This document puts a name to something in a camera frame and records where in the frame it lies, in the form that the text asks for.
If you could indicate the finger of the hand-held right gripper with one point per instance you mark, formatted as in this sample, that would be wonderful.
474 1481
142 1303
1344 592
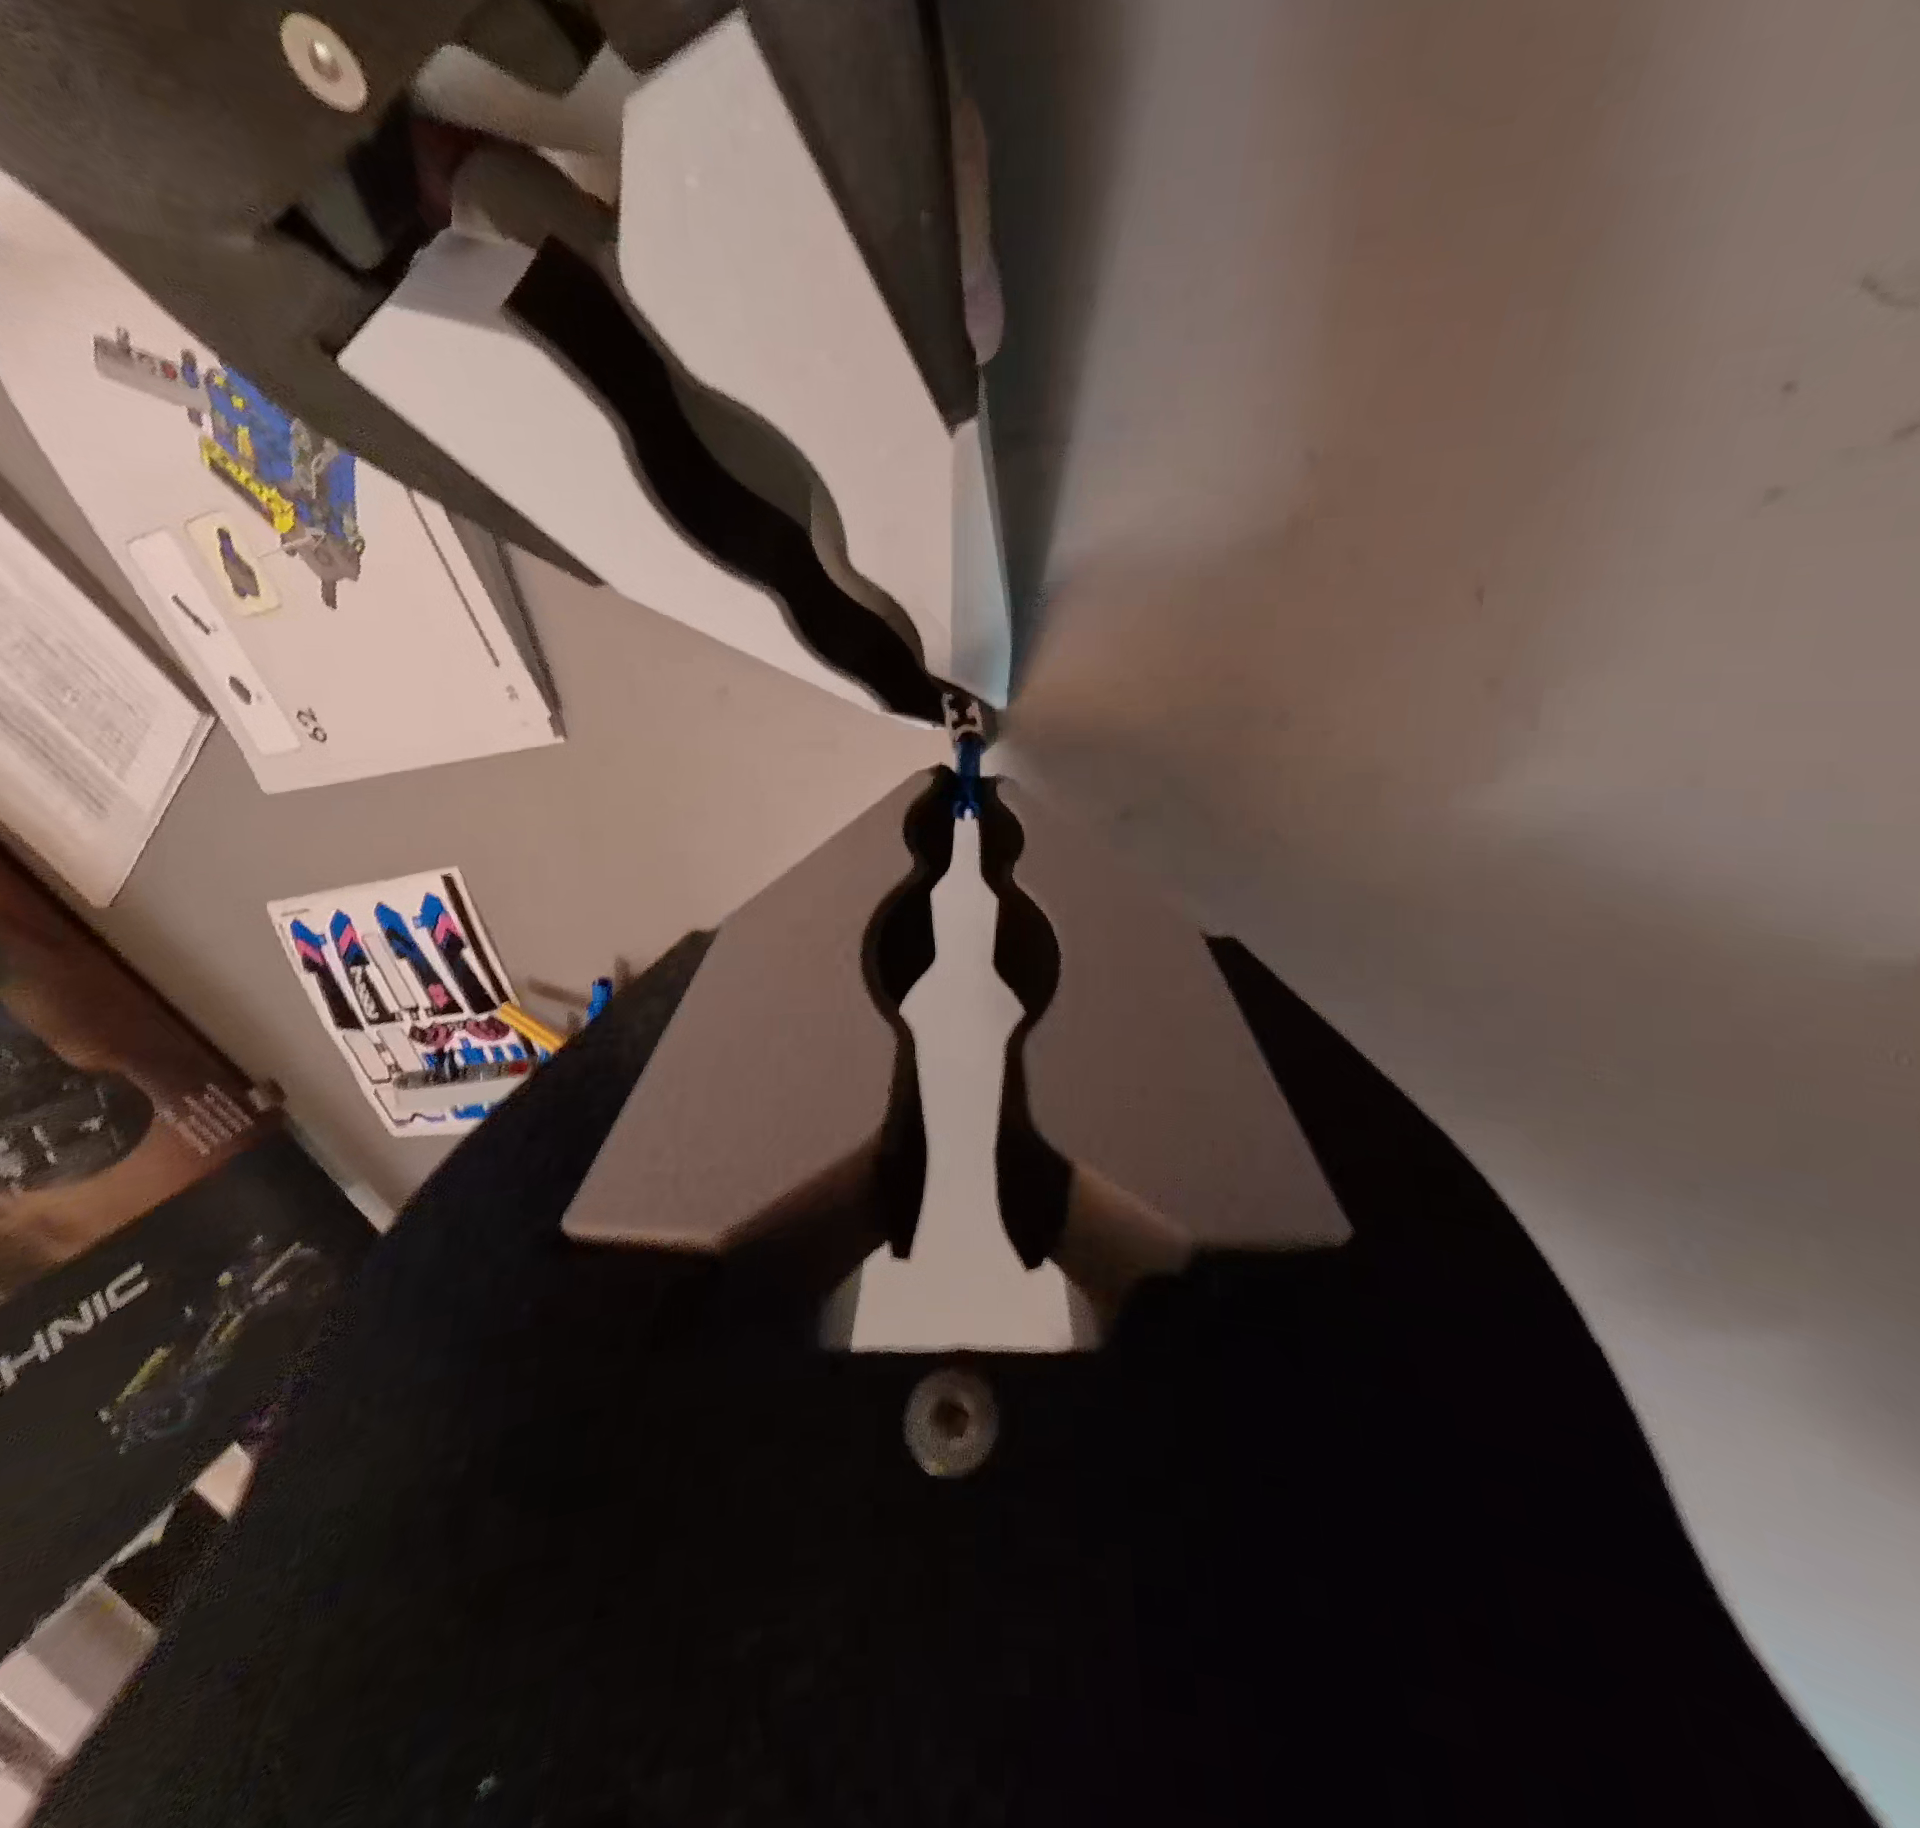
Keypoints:
497 403
782 253

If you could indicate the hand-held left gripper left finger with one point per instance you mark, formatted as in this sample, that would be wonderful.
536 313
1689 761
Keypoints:
751 1079

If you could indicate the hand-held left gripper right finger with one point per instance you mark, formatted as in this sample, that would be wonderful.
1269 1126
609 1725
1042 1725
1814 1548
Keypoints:
1187 1094

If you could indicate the small blue lego pin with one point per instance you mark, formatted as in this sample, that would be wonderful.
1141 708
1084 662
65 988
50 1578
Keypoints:
968 785

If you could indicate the small grey lego connector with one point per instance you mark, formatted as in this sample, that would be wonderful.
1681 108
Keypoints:
966 718

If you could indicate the lego instruction booklet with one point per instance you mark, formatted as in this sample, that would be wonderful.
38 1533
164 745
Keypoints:
421 659

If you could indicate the grey lego beam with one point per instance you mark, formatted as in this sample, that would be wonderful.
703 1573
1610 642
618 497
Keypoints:
467 1067

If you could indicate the lego sticker sheet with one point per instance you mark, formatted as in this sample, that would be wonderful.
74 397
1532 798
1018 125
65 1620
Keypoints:
338 988

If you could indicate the dark lego set box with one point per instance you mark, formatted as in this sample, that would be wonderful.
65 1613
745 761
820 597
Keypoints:
137 1259

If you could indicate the white printed paper leaflet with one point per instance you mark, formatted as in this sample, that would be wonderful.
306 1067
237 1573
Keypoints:
77 718

